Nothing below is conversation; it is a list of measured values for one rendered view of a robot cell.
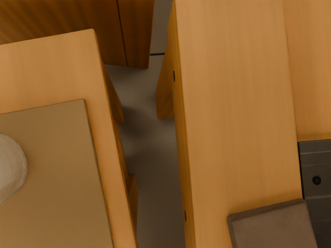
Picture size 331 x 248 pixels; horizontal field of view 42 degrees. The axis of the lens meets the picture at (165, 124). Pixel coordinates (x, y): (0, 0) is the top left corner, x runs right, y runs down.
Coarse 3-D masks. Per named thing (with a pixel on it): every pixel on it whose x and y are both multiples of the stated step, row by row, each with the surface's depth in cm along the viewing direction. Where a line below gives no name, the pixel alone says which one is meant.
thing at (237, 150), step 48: (192, 0) 54; (240, 0) 55; (192, 48) 54; (240, 48) 54; (192, 96) 54; (240, 96) 54; (288, 96) 54; (192, 144) 53; (240, 144) 54; (288, 144) 54; (192, 192) 53; (240, 192) 53; (288, 192) 54; (192, 240) 56
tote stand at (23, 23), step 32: (0, 0) 87; (32, 0) 85; (64, 0) 84; (96, 0) 82; (128, 0) 80; (0, 32) 114; (32, 32) 111; (64, 32) 108; (96, 32) 105; (128, 32) 102; (128, 64) 140
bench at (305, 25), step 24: (288, 0) 57; (312, 0) 57; (288, 24) 57; (312, 24) 57; (168, 48) 75; (288, 48) 57; (312, 48) 57; (168, 72) 79; (312, 72) 57; (168, 96) 85; (312, 96) 57; (312, 120) 56
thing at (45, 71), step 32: (0, 64) 57; (32, 64) 58; (64, 64) 58; (96, 64) 58; (0, 96) 57; (32, 96) 57; (64, 96) 58; (96, 96) 58; (96, 128) 58; (128, 224) 57
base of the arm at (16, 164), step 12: (0, 144) 48; (12, 144) 52; (0, 156) 45; (12, 156) 49; (24, 156) 54; (0, 168) 43; (12, 168) 48; (24, 168) 53; (0, 180) 43; (12, 180) 48; (24, 180) 54; (0, 192) 44; (12, 192) 50; (0, 204) 48
